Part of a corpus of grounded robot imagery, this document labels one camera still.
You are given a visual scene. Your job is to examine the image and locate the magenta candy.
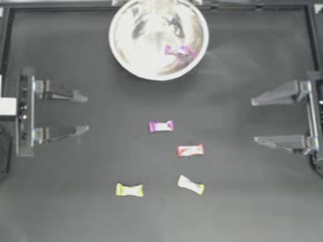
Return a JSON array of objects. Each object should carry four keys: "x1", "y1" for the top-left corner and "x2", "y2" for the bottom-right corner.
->
[{"x1": 148, "y1": 119, "x2": 175, "y2": 133}]

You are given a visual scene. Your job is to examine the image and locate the lime green candy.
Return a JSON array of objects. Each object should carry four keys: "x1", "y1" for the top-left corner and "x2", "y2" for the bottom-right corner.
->
[{"x1": 115, "y1": 182, "x2": 146, "y2": 198}]

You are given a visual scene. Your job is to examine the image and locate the red candy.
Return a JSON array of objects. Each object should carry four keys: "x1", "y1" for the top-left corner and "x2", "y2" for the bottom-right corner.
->
[{"x1": 175, "y1": 144, "x2": 206, "y2": 158}]

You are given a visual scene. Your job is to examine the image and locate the white candy with green end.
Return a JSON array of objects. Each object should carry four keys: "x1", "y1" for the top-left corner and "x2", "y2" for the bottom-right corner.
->
[{"x1": 176, "y1": 174, "x2": 207, "y2": 196}]

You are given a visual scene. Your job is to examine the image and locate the purple white candy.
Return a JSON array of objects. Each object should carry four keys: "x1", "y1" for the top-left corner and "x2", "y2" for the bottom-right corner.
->
[{"x1": 164, "y1": 43, "x2": 194, "y2": 58}]

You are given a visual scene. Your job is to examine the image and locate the steel bowl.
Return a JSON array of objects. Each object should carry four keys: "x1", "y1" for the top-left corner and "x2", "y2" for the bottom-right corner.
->
[{"x1": 107, "y1": 0, "x2": 211, "y2": 82}]

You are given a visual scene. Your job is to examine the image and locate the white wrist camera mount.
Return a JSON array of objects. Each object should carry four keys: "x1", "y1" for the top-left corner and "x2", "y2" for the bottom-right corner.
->
[{"x1": 0, "y1": 75, "x2": 18, "y2": 117}]

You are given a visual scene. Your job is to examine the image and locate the black table frame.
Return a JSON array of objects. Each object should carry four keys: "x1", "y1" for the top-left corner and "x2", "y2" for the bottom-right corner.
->
[{"x1": 0, "y1": 0, "x2": 323, "y2": 79}]

